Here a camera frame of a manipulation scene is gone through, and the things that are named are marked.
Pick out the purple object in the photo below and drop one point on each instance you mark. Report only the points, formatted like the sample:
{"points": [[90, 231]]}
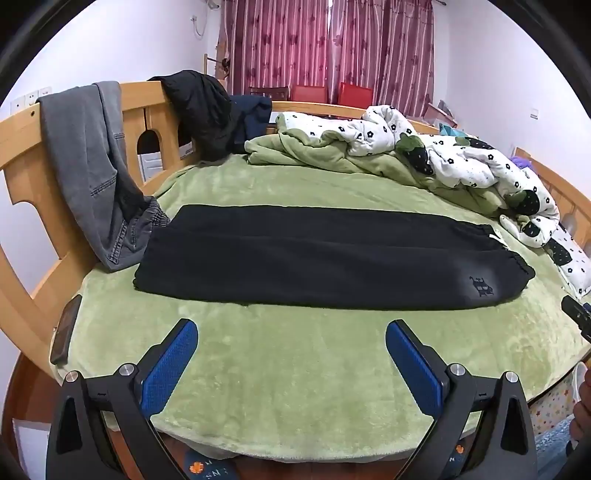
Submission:
{"points": [[521, 162]]}

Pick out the green fleece blanket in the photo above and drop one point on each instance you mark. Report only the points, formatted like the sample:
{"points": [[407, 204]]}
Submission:
{"points": [[300, 369]]}

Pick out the navy garment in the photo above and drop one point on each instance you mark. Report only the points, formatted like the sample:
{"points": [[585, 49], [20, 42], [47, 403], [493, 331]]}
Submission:
{"points": [[256, 115]]}

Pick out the dark phone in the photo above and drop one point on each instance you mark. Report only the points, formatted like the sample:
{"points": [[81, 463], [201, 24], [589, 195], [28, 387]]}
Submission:
{"points": [[64, 332]]}

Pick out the wooden bed frame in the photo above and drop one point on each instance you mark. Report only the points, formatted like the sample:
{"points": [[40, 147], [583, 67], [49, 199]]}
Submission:
{"points": [[23, 184]]}

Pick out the black pants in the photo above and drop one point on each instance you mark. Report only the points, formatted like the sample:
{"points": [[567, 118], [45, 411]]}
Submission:
{"points": [[323, 258]]}

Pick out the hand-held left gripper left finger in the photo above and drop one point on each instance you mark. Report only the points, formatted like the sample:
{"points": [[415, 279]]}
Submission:
{"points": [[168, 364]]}

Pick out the black jacket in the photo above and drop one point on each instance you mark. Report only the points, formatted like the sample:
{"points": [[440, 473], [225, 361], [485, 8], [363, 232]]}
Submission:
{"points": [[203, 110]]}

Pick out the brown wooden chair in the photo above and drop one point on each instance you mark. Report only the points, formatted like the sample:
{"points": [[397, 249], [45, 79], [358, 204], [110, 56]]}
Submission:
{"points": [[268, 92]]}

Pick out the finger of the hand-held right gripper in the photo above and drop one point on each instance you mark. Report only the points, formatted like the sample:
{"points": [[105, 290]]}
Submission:
{"points": [[577, 316]]}

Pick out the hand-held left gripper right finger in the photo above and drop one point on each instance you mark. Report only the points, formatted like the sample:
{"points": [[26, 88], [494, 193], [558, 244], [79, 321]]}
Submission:
{"points": [[413, 364]]}

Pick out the red chair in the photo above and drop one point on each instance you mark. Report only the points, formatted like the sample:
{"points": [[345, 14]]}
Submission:
{"points": [[355, 94], [308, 93]]}

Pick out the floral pillow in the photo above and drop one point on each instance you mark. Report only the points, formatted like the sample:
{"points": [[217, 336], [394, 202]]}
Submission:
{"points": [[570, 258]]}

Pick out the pink floral curtain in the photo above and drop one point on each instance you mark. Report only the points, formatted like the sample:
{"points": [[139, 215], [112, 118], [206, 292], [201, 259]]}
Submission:
{"points": [[277, 46], [383, 46]]}

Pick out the white floral quilt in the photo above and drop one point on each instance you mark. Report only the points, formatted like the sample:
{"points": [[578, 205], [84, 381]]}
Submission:
{"points": [[461, 161]]}

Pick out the star-print bed sheet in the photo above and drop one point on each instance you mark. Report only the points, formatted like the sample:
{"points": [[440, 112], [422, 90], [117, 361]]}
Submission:
{"points": [[551, 408]]}

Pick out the wooden coat rack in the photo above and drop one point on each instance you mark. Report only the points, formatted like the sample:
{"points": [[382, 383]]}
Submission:
{"points": [[217, 64]]}

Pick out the person's leg in blue pants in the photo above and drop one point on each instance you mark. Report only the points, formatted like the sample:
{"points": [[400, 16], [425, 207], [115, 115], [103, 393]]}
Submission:
{"points": [[556, 452]]}

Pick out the white wall socket panel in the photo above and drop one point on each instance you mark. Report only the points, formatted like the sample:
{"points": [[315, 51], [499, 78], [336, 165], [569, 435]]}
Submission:
{"points": [[27, 99]]}

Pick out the grey jeans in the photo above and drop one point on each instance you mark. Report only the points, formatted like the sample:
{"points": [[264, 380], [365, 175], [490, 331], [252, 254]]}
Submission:
{"points": [[87, 161]]}

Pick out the dark slipper with orange flower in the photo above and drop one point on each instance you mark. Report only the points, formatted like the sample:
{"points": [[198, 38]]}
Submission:
{"points": [[457, 461], [207, 464]]}

